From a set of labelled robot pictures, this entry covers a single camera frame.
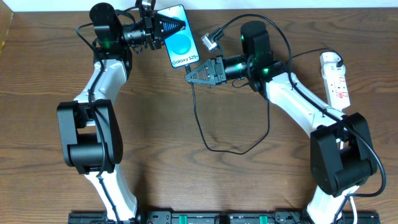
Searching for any white charger plug adapter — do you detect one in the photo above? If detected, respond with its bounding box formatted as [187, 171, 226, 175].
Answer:
[320, 52, 346, 78]

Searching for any white power strip cord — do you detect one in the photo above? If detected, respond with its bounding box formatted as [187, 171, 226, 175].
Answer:
[338, 139, 358, 224]

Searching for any white power strip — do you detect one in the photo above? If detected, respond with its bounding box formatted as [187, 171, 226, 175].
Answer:
[322, 68, 351, 111]

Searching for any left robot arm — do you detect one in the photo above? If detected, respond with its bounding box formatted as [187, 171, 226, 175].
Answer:
[57, 1, 188, 223]

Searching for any black USB charging cable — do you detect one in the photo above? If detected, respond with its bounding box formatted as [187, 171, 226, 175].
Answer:
[184, 47, 345, 156]

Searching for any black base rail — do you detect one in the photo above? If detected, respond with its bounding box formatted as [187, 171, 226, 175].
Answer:
[67, 210, 381, 224]

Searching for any blue Samsung Galaxy smartphone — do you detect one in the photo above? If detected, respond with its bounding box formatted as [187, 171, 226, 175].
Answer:
[157, 4, 200, 68]

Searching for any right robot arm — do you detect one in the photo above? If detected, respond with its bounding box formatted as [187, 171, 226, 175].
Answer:
[185, 15, 384, 223]

